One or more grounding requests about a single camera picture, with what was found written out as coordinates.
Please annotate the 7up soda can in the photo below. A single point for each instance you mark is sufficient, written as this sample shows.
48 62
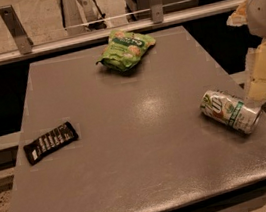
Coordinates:
230 110

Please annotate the left metal bracket post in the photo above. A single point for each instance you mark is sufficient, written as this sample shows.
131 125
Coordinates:
14 26

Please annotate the metal rail behind table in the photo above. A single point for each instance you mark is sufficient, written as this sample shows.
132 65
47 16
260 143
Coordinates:
101 36

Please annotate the black snack bar wrapper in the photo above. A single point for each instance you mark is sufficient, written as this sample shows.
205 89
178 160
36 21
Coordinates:
51 141

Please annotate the green rice chip bag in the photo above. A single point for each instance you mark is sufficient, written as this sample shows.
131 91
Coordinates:
125 50

